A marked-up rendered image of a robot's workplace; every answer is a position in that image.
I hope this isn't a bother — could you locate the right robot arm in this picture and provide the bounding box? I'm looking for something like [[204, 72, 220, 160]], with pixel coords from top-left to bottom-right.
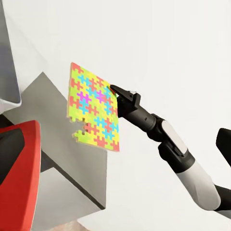
[[110, 85, 231, 219]]

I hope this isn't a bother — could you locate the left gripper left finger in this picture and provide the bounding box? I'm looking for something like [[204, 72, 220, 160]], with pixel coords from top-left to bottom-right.
[[0, 128, 25, 186]]

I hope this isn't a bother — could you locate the jigsaw puzzle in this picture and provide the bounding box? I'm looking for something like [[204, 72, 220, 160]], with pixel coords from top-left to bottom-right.
[[66, 62, 119, 152]]

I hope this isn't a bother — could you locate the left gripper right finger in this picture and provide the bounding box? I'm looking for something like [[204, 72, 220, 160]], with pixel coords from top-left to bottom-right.
[[216, 128, 231, 167]]

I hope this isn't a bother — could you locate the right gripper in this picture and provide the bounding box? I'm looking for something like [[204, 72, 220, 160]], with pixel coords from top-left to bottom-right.
[[110, 85, 148, 126]]

